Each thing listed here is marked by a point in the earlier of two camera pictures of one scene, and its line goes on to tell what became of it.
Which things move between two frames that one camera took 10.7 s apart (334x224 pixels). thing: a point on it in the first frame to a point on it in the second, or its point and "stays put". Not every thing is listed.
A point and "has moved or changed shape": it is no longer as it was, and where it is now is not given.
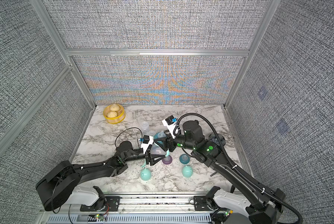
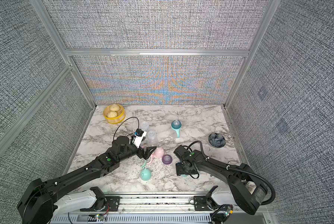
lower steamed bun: x=112 y=114 stays put
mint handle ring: x=167 y=155 to x=177 y=130
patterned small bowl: x=212 y=137 stays put
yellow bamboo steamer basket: x=114 y=113 stays put
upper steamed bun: x=114 y=107 stays put
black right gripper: x=170 y=141 to x=178 y=170
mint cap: x=145 y=174 stays put
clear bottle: x=155 y=149 has moved or changed shape
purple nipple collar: x=167 y=160 stays put
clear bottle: x=145 y=128 stays put
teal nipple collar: x=160 y=134 has moved or changed shape
